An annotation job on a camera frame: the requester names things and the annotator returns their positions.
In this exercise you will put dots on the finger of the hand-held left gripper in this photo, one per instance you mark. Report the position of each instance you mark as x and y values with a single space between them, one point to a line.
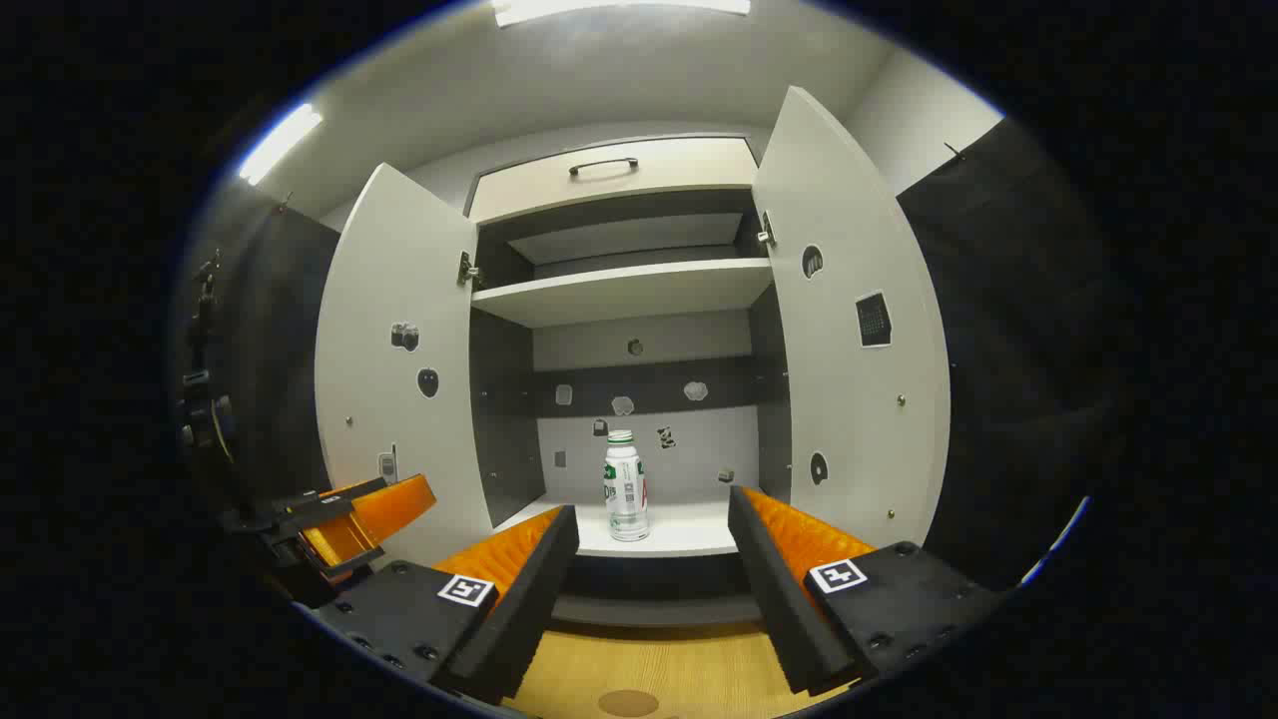
334 544
399 504

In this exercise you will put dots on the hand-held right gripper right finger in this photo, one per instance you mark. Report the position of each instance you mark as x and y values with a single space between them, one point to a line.
774 589

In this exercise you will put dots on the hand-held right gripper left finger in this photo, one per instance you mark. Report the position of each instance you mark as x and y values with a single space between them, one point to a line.
539 589

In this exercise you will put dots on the white cabinet door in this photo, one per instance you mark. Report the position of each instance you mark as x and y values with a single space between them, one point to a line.
399 419
849 399

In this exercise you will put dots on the white plastic bottle green label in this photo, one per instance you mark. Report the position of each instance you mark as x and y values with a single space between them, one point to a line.
626 489

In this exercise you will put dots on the round brown coaster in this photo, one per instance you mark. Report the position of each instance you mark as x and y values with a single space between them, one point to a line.
629 703

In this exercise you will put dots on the white and grey cabinet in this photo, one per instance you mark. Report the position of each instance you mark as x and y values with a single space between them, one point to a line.
504 399

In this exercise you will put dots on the white cabinet shelf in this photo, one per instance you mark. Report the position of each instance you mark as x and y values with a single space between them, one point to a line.
619 290
689 529

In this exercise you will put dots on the metal door hinge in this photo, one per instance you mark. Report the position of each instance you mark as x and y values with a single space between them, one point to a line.
468 270
766 232

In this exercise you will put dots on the white cabinet drawer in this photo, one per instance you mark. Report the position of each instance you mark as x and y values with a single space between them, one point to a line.
689 165

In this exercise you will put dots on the black backdrop cloth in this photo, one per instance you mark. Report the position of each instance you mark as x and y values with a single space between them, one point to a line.
1008 350
285 330

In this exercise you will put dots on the ceiling light strip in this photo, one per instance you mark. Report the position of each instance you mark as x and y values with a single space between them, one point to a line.
280 145

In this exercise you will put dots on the ceiling light panel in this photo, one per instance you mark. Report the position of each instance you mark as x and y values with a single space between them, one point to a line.
619 8

